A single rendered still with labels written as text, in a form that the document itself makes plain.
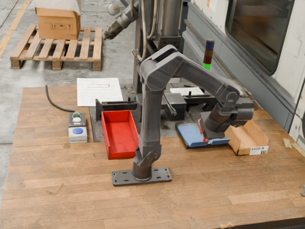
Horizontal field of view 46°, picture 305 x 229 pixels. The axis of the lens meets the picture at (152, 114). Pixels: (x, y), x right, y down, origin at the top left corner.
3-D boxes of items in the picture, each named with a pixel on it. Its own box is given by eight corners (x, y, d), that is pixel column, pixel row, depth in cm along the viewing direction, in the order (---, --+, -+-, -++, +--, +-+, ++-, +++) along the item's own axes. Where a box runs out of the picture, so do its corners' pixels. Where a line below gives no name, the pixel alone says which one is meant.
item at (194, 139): (191, 149, 137) (192, 142, 135) (177, 127, 149) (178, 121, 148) (208, 146, 139) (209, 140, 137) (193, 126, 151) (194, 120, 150)
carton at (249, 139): (236, 157, 139) (240, 141, 135) (212, 123, 160) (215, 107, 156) (266, 155, 142) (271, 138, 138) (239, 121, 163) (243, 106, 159)
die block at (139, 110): (139, 122, 154) (140, 107, 150) (135, 111, 163) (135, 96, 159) (184, 120, 159) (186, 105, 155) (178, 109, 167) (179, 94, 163)
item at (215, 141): (212, 146, 139) (213, 140, 138) (198, 125, 152) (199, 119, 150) (229, 145, 141) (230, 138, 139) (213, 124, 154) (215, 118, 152)
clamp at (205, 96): (181, 113, 164) (184, 93, 159) (179, 109, 167) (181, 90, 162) (212, 111, 167) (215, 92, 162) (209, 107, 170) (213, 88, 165)
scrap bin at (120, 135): (108, 160, 131) (108, 146, 128) (101, 123, 151) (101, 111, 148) (140, 157, 133) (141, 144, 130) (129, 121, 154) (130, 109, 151)
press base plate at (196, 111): (94, 148, 141) (94, 141, 140) (86, 90, 183) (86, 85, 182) (247, 137, 156) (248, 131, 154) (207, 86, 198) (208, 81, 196)
